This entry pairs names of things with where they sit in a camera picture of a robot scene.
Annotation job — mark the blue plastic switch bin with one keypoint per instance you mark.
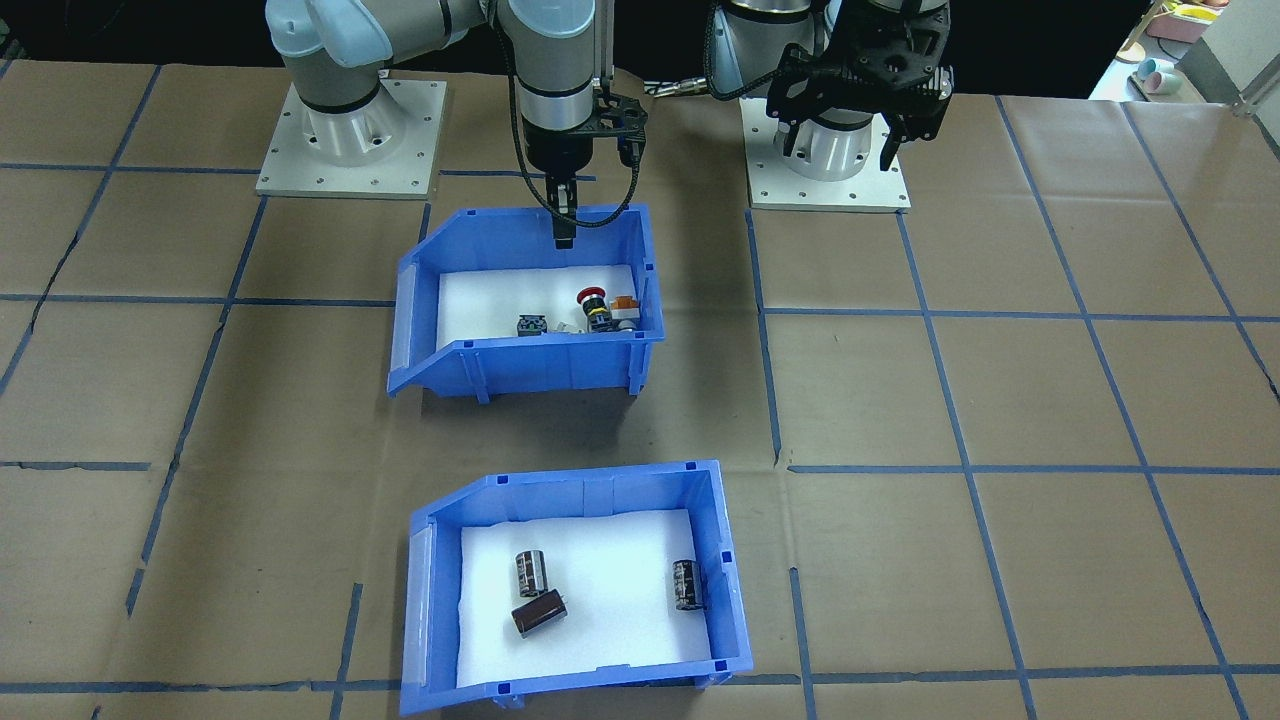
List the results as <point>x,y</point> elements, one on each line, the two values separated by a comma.
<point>540,368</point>

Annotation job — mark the blue plastic capacitor bin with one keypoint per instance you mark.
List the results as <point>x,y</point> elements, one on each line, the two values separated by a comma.
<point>600,490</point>

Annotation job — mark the pink box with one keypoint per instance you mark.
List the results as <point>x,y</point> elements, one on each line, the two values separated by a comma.
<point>1185,20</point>

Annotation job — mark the red mushroom emergency stop button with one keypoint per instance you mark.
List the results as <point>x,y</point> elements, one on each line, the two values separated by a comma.
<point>593,300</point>

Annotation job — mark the silver metal fitting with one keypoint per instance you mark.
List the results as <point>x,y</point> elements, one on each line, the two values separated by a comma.
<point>680,88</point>

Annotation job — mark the wooden stand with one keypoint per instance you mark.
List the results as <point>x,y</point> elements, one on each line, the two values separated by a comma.
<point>1135,47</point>

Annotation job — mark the teal cup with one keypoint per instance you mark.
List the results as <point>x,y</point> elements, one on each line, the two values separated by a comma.
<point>1150,70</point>

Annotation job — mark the pink cup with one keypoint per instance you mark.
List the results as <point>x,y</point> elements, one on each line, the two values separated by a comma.
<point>1168,83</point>

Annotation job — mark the black cylindrical capacitor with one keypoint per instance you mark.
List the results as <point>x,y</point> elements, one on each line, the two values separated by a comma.
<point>686,585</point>
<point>530,575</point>
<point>537,614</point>

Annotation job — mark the aluminium profile bar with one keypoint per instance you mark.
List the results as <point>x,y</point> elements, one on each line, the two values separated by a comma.
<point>1240,85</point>

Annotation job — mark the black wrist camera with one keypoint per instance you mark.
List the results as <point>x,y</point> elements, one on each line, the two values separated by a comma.
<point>620,115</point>
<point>860,100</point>

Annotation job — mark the orange capped pushbutton switch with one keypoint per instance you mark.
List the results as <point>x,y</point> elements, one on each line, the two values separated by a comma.
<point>625,305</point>

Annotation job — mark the white grey pushbutton switch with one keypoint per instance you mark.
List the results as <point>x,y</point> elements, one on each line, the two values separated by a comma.
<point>570,329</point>

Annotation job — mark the black red-ringed pushbutton switch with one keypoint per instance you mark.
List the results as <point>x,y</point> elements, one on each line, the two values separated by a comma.
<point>530,326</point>

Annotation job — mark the vertical aluminium profile post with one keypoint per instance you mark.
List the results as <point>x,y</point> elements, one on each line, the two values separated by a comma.
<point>606,40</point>

